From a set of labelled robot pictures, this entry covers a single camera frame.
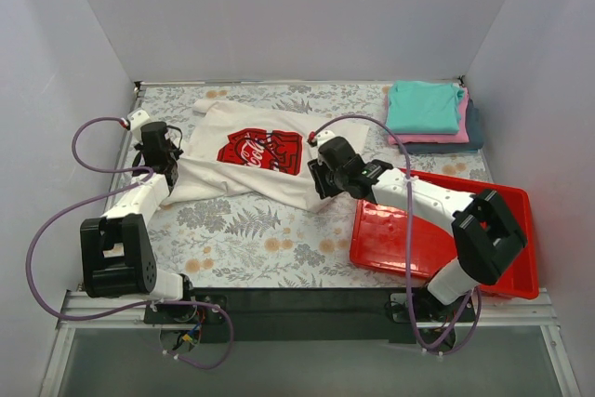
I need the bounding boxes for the folded teal t-shirt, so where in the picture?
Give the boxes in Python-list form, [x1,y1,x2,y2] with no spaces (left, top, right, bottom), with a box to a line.
[386,81,466,135]

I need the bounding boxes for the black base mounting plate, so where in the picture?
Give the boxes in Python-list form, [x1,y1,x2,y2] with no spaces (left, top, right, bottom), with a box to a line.
[143,285,480,343]

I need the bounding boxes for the aluminium frame rail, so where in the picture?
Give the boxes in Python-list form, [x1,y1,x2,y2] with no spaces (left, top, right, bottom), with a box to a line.
[39,288,580,396]

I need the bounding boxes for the floral patterned table mat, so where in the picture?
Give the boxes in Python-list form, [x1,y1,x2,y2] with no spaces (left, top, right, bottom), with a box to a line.
[90,83,494,289]

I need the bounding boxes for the red plastic tray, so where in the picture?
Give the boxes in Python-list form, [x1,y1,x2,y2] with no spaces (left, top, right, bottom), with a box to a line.
[350,170,540,299]

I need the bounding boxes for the folded dark blue t-shirt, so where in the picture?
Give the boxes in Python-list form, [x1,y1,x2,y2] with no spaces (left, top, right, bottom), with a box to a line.
[404,99,484,154]

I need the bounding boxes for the folded pink t-shirt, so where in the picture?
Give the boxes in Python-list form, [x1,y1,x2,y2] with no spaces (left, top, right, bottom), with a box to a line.
[386,83,469,144]

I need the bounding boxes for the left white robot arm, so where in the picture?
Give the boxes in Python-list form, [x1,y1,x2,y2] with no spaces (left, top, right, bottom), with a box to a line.
[80,121,198,323]

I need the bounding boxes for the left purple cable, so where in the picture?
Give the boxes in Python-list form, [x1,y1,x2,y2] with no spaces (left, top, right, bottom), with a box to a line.
[25,115,233,370]

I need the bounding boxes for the white coca-cola t-shirt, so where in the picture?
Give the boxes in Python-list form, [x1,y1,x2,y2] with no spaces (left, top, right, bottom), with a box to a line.
[160,99,371,213]

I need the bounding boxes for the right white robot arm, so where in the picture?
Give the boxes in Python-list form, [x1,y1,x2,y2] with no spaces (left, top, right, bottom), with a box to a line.
[308,131,528,321]

